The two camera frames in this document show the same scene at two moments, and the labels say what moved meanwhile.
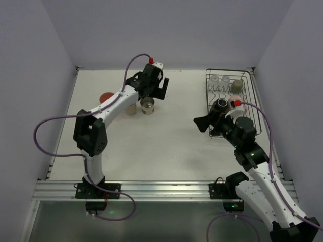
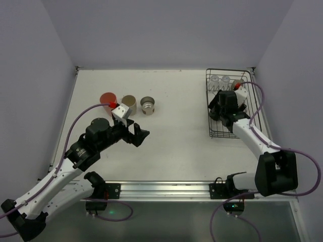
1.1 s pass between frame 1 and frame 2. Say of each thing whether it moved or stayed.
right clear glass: stayed
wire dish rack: stayed
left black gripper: moved
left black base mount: stayed
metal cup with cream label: stayed
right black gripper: moved
